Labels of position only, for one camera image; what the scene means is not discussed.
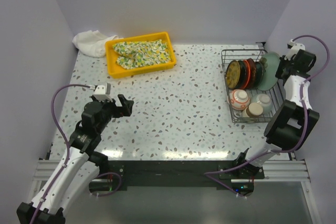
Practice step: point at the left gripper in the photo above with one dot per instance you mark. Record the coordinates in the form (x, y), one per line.
(124, 110)

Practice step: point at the beige cup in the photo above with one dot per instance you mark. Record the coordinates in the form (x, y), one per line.
(254, 110)

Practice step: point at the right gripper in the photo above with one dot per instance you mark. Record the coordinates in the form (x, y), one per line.
(281, 61)

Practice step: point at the black wire dish rack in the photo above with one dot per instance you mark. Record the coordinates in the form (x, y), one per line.
(275, 93)

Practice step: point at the white red patterned bowl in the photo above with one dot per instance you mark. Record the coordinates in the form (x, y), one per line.
(238, 99)

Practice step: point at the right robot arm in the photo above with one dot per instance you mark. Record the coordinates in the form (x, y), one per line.
(292, 122)

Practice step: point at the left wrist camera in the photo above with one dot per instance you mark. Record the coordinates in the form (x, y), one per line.
(101, 92)

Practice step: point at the yellow plastic tray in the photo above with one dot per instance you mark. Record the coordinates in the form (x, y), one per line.
(118, 72)

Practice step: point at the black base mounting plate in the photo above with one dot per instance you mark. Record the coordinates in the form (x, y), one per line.
(183, 174)

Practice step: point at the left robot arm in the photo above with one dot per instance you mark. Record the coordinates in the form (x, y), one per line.
(80, 164)

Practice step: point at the pale green bowl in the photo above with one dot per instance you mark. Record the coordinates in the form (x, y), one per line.
(264, 100)

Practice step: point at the white cloth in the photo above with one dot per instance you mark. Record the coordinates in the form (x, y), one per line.
(92, 43)

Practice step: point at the dark red lacquer plate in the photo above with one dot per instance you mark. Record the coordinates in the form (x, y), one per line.
(253, 72)

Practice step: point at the lemon print cloth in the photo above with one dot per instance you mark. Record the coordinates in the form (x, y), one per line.
(139, 54)

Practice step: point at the large celadon green plate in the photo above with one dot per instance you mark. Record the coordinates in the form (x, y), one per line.
(270, 61)

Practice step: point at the yellow patterned plate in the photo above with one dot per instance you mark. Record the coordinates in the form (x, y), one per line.
(233, 74)

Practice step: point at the dark blue small plate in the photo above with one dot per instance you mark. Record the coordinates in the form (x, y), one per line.
(260, 70)

